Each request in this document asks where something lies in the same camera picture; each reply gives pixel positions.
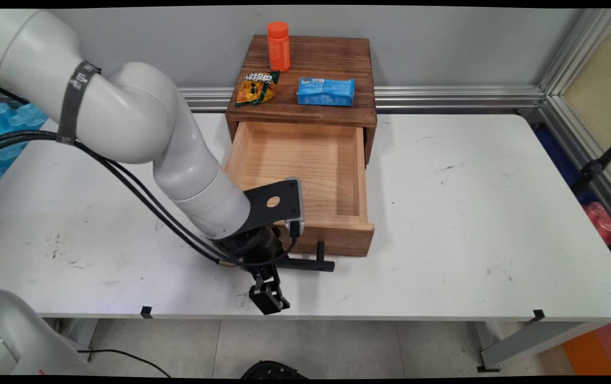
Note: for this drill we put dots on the aluminium corner frame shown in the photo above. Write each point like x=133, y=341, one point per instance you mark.
x=569, y=58

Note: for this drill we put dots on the black tripod stand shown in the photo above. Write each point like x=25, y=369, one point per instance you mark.
x=593, y=168

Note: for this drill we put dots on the red plastic bag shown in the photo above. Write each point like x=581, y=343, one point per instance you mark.
x=601, y=221

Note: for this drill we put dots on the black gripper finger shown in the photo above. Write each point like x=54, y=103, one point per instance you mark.
x=268, y=296

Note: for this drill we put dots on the grey slanted table leg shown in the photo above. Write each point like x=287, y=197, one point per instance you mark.
x=524, y=341

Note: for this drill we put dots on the dark blue object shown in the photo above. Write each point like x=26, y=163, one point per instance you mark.
x=559, y=157

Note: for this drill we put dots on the orange plastic bottle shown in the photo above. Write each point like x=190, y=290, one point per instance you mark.
x=279, y=48

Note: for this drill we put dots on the black tape mark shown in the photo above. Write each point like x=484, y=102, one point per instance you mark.
x=146, y=312
x=537, y=316

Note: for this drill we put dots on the blue snack packet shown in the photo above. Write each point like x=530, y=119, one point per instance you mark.
x=326, y=92

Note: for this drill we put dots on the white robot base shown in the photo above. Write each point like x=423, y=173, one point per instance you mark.
x=12, y=336

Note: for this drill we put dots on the grey upright table leg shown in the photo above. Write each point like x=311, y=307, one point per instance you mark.
x=79, y=332

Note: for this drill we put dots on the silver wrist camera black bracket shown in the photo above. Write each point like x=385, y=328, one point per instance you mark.
x=271, y=210

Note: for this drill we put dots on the round black floor object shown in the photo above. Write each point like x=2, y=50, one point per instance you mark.
x=273, y=370

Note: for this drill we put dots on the horizontal aluminium wall rail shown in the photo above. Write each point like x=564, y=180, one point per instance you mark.
x=444, y=98

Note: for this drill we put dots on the yellow green snack bag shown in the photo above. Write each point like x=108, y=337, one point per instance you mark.
x=255, y=90

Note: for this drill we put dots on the orange box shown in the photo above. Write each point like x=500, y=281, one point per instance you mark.
x=601, y=349

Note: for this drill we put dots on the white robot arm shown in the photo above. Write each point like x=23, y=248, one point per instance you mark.
x=135, y=112

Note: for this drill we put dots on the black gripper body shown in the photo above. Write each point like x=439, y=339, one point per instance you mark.
x=252, y=249

